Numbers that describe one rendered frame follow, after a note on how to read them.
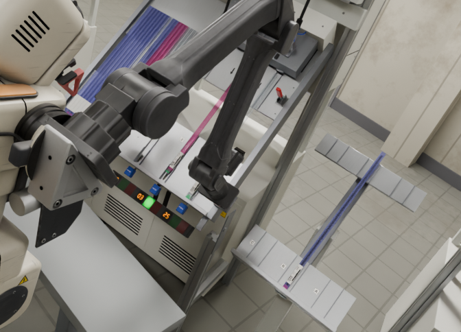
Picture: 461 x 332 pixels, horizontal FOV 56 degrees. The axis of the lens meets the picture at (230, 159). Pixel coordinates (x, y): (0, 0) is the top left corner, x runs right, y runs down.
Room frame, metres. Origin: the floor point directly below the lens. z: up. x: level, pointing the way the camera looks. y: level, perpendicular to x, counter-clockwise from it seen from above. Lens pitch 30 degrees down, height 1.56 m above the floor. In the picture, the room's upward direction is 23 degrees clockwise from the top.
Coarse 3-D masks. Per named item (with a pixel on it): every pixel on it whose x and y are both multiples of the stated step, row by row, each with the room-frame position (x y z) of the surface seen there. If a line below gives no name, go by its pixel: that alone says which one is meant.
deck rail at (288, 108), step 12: (324, 60) 1.48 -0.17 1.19; (312, 72) 1.43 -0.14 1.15; (300, 84) 1.40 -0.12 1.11; (300, 96) 1.40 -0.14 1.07; (288, 108) 1.33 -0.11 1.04; (276, 120) 1.30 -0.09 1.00; (276, 132) 1.32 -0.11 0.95; (264, 144) 1.24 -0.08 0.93; (252, 156) 1.21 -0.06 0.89; (240, 168) 1.18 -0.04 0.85; (240, 180) 1.17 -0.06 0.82; (216, 216) 1.09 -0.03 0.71
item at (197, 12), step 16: (160, 0) 1.63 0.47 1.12; (176, 0) 1.64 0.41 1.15; (192, 0) 1.64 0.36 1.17; (208, 0) 1.64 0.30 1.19; (176, 16) 1.58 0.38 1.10; (192, 16) 1.59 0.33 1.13; (208, 16) 1.59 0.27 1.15; (224, 64) 1.45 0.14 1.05; (208, 80) 1.40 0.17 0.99; (224, 80) 1.41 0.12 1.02; (288, 80) 1.42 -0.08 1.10; (256, 96) 1.37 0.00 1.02; (272, 96) 1.37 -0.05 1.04; (288, 96) 1.38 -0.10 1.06; (272, 112) 1.33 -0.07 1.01
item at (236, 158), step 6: (234, 150) 0.97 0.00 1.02; (234, 156) 0.96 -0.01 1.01; (240, 156) 0.98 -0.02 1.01; (228, 162) 0.94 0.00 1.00; (234, 162) 0.96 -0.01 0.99; (240, 162) 0.98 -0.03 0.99; (228, 168) 0.93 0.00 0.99; (234, 168) 0.96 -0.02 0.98; (228, 174) 0.96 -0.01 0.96; (216, 180) 0.86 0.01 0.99; (222, 180) 0.89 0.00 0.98; (216, 186) 0.86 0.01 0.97
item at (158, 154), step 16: (176, 128) 1.27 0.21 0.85; (128, 144) 1.22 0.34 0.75; (144, 144) 1.22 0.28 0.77; (160, 144) 1.23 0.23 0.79; (176, 144) 1.23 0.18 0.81; (192, 144) 1.23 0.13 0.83; (144, 160) 1.19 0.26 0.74; (160, 160) 1.19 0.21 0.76; (160, 176) 1.14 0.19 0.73; (176, 176) 1.15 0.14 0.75; (224, 176) 1.16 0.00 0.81; (208, 208) 1.09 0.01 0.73
